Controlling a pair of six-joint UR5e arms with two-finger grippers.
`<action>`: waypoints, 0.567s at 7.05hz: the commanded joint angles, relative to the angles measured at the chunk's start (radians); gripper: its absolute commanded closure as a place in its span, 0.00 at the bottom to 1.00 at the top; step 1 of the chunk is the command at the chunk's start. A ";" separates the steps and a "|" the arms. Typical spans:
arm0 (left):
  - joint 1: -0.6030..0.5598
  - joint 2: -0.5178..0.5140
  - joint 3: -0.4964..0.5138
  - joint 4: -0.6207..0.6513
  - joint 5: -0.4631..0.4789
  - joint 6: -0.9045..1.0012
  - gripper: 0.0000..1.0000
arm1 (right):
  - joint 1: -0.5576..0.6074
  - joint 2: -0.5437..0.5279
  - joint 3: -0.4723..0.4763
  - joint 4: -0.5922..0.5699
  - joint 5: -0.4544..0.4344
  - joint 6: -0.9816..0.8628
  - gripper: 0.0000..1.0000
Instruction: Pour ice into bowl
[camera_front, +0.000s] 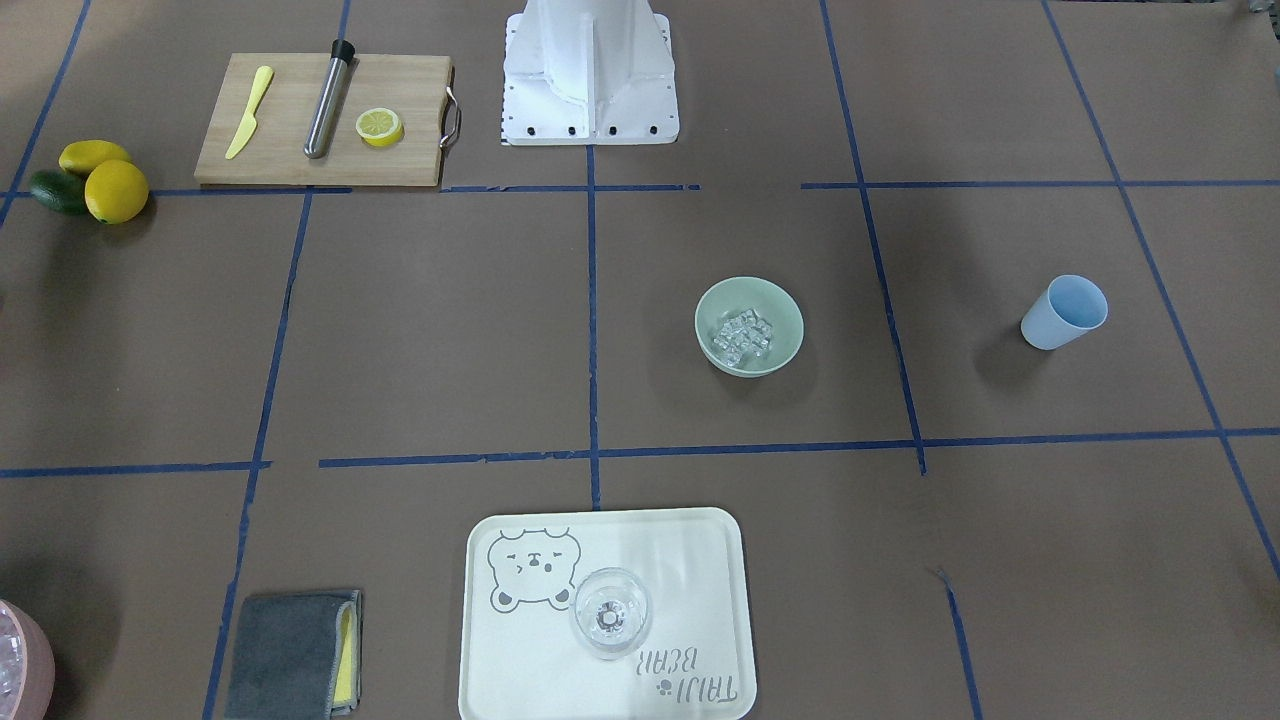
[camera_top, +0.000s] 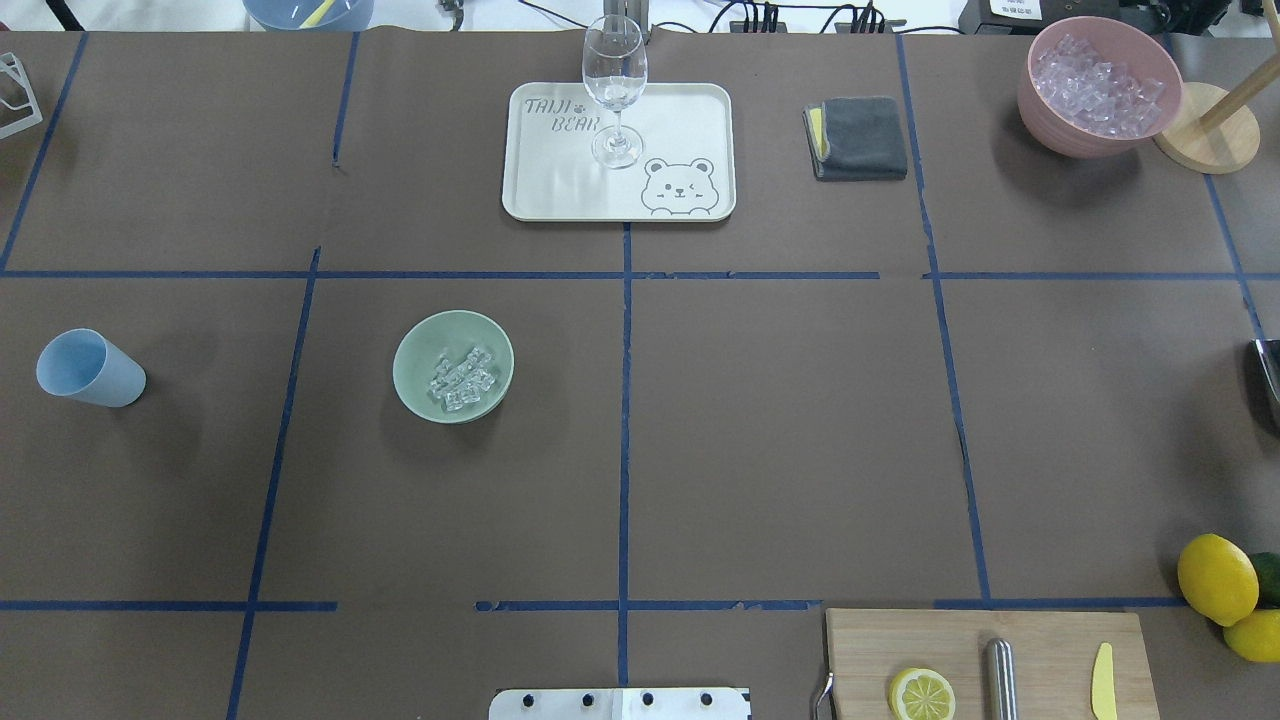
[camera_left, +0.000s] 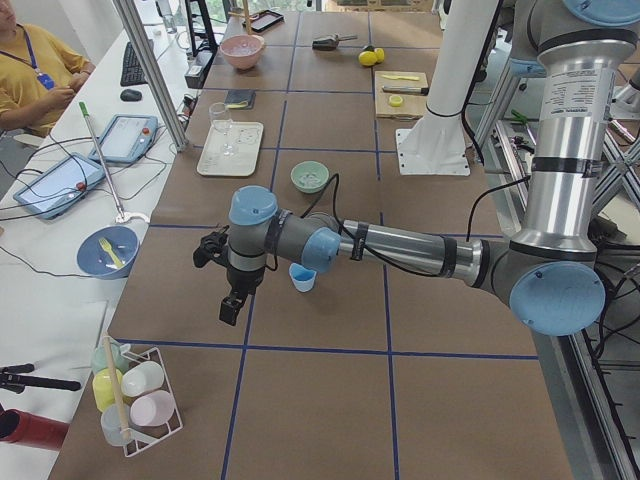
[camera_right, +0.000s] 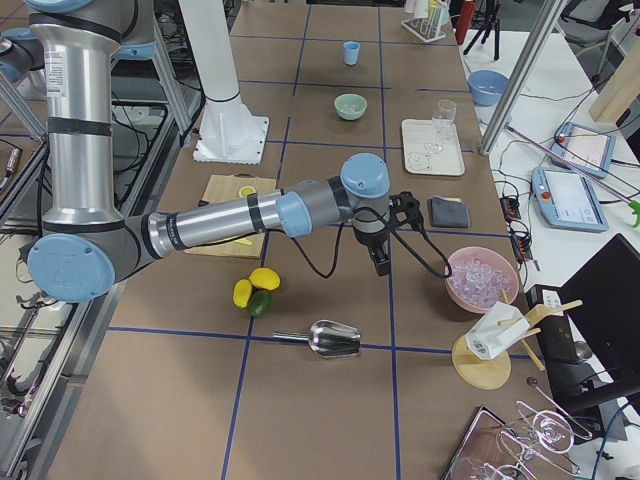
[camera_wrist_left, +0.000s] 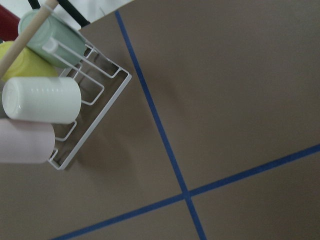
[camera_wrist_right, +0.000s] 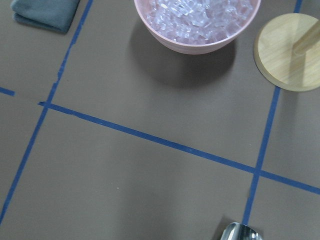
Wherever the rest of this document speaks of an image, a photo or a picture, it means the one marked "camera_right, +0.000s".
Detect black monitor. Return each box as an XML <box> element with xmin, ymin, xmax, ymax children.
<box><xmin>526</xmin><ymin>234</ymin><xmax>639</xmax><ymax>414</ymax></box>

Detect clear glass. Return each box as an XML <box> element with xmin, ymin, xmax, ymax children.
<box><xmin>425</xmin><ymin>99</ymin><xmax>457</xmax><ymax>154</ymax></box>

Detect pink bowl with ice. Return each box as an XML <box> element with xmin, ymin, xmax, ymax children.
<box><xmin>445</xmin><ymin>247</ymin><xmax>520</xmax><ymax>313</ymax></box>

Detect aluminium frame post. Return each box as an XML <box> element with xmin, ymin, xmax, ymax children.
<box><xmin>479</xmin><ymin>0</ymin><xmax>566</xmax><ymax>156</ymax></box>

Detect metal ice scoop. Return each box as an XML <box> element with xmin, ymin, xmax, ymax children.
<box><xmin>272</xmin><ymin>320</ymin><xmax>361</xmax><ymax>359</ymax></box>

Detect yellow lemon near green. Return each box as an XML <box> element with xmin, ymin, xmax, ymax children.
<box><xmin>232</xmin><ymin>279</ymin><xmax>253</xmax><ymax>309</ymax></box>

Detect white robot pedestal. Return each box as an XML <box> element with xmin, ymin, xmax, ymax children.
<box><xmin>179</xmin><ymin>0</ymin><xmax>269</xmax><ymax>165</ymax></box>

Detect yellow lemon upper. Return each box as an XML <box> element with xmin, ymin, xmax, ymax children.
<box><xmin>248</xmin><ymin>267</ymin><xmax>281</xmax><ymax>291</ymax></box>

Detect wooden mug stand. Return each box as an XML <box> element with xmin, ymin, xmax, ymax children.
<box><xmin>452</xmin><ymin>300</ymin><xmax>583</xmax><ymax>390</ymax></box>

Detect red cylinder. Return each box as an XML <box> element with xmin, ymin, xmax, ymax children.
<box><xmin>455</xmin><ymin>0</ymin><xmax>476</xmax><ymax>46</ymax></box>

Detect black tripod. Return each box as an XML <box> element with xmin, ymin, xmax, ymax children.
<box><xmin>463</xmin><ymin>0</ymin><xmax>501</xmax><ymax>61</ymax></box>

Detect mint green bowl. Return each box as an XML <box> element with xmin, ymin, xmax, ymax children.
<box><xmin>334</xmin><ymin>93</ymin><xmax>368</xmax><ymax>121</ymax></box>

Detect lemon half slice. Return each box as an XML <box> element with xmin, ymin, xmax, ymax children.
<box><xmin>238</xmin><ymin>185</ymin><xmax>257</xmax><ymax>198</ymax></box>

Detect grey folded cloth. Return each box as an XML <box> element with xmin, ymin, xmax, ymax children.
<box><xmin>428</xmin><ymin>196</ymin><xmax>470</xmax><ymax>228</ymax></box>

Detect white cup rack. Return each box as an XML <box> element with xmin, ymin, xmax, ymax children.
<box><xmin>401</xmin><ymin>0</ymin><xmax>449</xmax><ymax>44</ymax></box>

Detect near teach pendant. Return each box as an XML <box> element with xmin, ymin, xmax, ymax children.
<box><xmin>531</xmin><ymin>167</ymin><xmax>609</xmax><ymax>233</ymax></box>

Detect blue bowl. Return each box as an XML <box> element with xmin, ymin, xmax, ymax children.
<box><xmin>468</xmin><ymin>70</ymin><xmax>509</xmax><ymax>107</ymax></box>

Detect ice cubes in green bowl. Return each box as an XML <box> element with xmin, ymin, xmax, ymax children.
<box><xmin>343</xmin><ymin>103</ymin><xmax>361</xmax><ymax>114</ymax></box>

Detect white mug on stand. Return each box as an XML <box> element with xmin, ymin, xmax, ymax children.
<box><xmin>464</xmin><ymin>302</ymin><xmax>529</xmax><ymax>360</ymax></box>

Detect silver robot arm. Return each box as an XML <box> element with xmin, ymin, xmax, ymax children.
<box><xmin>1</xmin><ymin>27</ymin><xmax>46</xmax><ymax>90</ymax></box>
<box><xmin>27</xmin><ymin>1</ymin><xmax>391</xmax><ymax>303</ymax></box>

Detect wooden cutting board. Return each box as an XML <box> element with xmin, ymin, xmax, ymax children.
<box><xmin>187</xmin><ymin>174</ymin><xmax>276</xmax><ymax>259</ymax></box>

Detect cream bear tray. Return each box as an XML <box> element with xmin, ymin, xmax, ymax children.
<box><xmin>401</xmin><ymin>119</ymin><xmax>465</xmax><ymax>176</ymax></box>

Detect far teach pendant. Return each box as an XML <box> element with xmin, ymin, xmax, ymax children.
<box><xmin>550</xmin><ymin>122</ymin><xmax>616</xmax><ymax>179</ymax></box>

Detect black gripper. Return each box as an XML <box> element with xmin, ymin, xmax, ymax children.
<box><xmin>354</xmin><ymin>231</ymin><xmax>391</xmax><ymax>277</ymax></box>

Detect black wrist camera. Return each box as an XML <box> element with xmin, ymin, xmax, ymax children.
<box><xmin>389</xmin><ymin>191</ymin><xmax>424</xmax><ymax>232</ymax></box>

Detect green lime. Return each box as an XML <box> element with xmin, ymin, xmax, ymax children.
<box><xmin>247</xmin><ymin>290</ymin><xmax>273</xmax><ymax>317</ymax></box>

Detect teach pendant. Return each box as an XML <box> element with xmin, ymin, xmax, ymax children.
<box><xmin>550</xmin><ymin>122</ymin><xmax>616</xmax><ymax>179</ymax></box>
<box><xmin>531</xmin><ymin>167</ymin><xmax>609</xmax><ymax>233</ymax></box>

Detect light blue cup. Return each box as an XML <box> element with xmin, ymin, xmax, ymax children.
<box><xmin>343</xmin><ymin>41</ymin><xmax>360</xmax><ymax>66</ymax></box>

